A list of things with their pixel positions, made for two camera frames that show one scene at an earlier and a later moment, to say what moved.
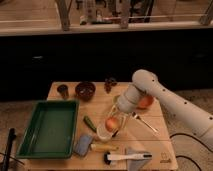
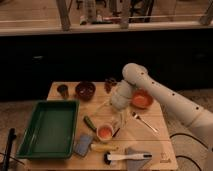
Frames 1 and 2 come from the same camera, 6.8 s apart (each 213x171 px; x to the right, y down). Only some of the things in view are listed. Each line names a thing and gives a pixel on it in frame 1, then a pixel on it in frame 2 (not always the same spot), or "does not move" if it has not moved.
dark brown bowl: (85, 90) does not move
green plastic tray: (51, 132) does not move
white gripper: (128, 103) → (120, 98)
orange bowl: (145, 102) does not move
